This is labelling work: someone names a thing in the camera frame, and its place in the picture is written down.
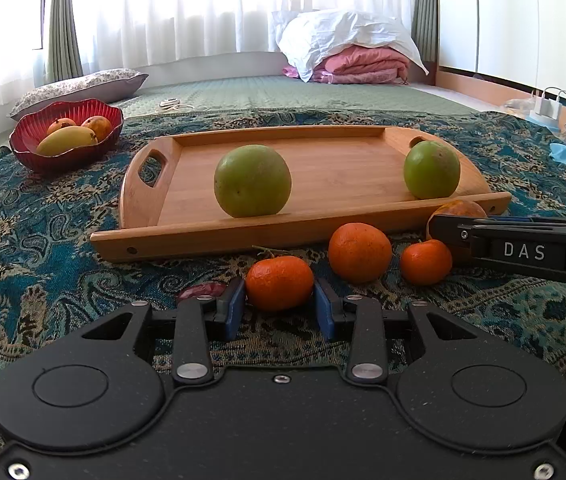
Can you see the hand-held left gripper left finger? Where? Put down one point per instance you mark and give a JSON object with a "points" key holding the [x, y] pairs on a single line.
{"points": [[235, 306]]}

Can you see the small tangerine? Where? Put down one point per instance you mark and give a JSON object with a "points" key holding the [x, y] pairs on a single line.
{"points": [[425, 262]]}

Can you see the wooden serving tray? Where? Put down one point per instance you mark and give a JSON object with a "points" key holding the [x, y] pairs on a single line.
{"points": [[343, 180]]}

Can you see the yellow mango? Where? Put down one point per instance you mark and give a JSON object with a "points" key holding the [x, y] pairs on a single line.
{"points": [[67, 141]]}

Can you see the mottled orange passion fruit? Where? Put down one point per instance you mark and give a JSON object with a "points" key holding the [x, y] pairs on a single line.
{"points": [[455, 208]]}

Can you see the red date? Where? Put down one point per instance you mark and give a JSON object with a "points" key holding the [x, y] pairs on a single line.
{"points": [[205, 290]]}

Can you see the tangerine with stem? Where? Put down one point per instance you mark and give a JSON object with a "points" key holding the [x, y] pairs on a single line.
{"points": [[279, 284]]}

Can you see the folded pink blanket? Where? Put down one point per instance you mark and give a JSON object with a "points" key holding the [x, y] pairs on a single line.
{"points": [[368, 62]]}

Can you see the white wardrobe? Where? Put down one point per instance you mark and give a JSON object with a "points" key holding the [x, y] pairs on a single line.
{"points": [[523, 15]]}

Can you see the green curtain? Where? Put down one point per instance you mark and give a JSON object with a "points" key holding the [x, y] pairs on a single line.
{"points": [[425, 20], [63, 25]]}

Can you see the teal patterned blanket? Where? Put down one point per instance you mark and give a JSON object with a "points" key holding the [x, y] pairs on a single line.
{"points": [[38, 240]]}

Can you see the small orange-red fruit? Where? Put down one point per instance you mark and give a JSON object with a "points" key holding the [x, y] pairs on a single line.
{"points": [[97, 125], [61, 124]]}

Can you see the white paper bag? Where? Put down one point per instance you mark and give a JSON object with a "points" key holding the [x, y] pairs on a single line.
{"points": [[548, 107]]}

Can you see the floral grey pillow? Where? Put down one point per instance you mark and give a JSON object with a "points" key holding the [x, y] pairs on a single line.
{"points": [[78, 89]]}

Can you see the large orange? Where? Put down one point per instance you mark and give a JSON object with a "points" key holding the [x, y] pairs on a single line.
{"points": [[359, 252]]}

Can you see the green woven mat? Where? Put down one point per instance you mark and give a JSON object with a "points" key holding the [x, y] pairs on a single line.
{"points": [[288, 92]]}

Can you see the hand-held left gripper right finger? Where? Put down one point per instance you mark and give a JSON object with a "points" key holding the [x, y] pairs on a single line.
{"points": [[324, 310]]}

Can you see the white sheer curtain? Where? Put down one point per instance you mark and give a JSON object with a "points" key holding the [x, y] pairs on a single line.
{"points": [[188, 5]]}

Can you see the small green round fruit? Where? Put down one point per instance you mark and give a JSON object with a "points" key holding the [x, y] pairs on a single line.
{"points": [[430, 170]]}

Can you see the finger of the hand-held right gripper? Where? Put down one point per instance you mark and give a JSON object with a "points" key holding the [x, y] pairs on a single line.
{"points": [[450, 230]]}

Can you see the white and pink bedding pile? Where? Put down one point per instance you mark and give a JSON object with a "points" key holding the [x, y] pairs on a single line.
{"points": [[343, 30]]}

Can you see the large green round fruit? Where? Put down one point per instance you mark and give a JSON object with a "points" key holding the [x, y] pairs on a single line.
{"points": [[253, 182]]}

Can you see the red glass bowl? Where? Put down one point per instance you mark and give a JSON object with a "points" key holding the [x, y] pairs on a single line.
{"points": [[63, 162]]}

